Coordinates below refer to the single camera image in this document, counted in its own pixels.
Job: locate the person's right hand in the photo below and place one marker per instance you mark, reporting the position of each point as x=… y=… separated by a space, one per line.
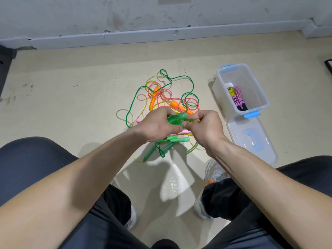
x=207 y=131

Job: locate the person's left hand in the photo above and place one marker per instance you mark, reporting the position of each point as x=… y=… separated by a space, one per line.
x=155 y=126

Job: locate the clear storage box blue latches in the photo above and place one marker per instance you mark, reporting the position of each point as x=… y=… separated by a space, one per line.
x=257 y=88

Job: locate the person's left forearm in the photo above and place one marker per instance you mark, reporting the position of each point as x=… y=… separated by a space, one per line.
x=67 y=194

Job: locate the person's right forearm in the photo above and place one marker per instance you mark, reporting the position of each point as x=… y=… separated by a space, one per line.
x=280 y=194

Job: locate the clear plastic box lid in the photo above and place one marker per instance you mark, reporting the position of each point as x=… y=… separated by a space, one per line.
x=254 y=140

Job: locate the grey right shoe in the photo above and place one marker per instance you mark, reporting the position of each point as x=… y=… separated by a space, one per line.
x=213 y=171

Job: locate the grey shoe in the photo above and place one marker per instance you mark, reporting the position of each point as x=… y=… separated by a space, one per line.
x=129 y=217
x=213 y=171

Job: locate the grey left shoe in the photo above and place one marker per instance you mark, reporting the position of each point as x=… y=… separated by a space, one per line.
x=129 y=217

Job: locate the black shorts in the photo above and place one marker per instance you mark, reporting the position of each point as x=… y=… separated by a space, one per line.
x=26 y=163

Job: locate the small black object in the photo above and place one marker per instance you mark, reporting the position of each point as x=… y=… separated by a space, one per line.
x=329 y=66

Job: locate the black metal rack frame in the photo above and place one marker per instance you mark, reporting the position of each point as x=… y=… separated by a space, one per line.
x=5 y=64

